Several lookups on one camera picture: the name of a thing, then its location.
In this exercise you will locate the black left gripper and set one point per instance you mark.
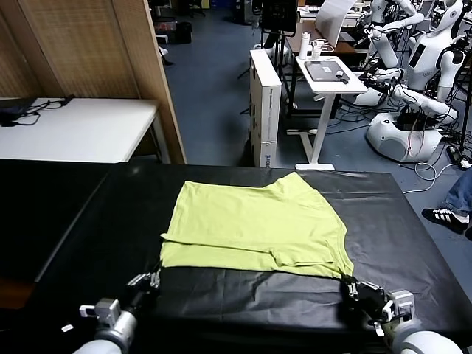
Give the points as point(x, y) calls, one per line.
point(140, 298)

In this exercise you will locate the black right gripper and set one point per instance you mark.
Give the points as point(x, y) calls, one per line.
point(368, 298)

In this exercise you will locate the yellow-green t-shirt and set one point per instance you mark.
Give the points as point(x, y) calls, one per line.
point(250, 221)

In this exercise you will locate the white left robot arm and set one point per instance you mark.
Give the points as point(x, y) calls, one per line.
point(110, 335)

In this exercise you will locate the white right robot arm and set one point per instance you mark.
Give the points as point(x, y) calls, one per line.
point(424, 341)

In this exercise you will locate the black table cover sheet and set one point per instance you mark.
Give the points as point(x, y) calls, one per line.
point(387, 228)

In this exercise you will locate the small white tag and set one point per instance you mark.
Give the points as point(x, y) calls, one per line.
point(66, 327)

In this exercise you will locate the black white-striped shoe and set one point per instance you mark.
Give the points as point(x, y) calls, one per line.
point(442, 217)

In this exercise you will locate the blue jeans leg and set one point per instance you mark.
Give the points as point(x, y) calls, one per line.
point(461, 195)

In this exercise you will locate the white table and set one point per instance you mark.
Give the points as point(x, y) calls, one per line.
point(92, 129)

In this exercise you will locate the black power strip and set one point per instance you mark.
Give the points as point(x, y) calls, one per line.
point(454, 153)

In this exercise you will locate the white standing desk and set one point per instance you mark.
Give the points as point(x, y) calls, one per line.
point(324, 110)

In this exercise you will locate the tall white cardboard box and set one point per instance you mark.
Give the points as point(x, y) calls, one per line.
point(271, 121)

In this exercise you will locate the black tripod stand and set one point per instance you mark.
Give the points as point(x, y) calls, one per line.
point(465, 121)

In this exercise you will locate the black power adapter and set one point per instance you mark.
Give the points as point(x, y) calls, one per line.
point(9, 123)

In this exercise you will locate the small black device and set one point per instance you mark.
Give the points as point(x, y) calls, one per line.
point(343, 76)

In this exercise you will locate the flat black device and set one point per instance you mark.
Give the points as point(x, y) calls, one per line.
point(13, 108)

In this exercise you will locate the grey closed laptop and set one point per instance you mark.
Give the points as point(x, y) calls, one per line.
point(322, 72)

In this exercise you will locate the white humanoid robot with base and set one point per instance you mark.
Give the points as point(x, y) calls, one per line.
point(424, 62)

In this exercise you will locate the wooden partition screen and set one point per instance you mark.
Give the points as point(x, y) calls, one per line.
point(92, 48)

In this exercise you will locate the brown wooden desk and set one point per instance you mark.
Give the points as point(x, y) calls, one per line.
point(346, 48)

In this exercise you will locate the white bottle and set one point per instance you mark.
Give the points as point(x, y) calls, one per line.
point(304, 46)

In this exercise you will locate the black bin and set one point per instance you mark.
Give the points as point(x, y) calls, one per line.
point(183, 33)

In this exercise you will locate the white curved sheet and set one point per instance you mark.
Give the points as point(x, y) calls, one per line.
point(332, 22)

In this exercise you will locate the black panel on stand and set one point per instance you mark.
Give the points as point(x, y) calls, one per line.
point(278, 16)

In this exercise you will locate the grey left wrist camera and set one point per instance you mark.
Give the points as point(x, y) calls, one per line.
point(108, 311)

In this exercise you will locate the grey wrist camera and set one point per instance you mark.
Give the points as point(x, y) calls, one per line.
point(400, 304)
point(108, 311)

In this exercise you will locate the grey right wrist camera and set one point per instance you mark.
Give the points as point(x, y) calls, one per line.
point(400, 304)

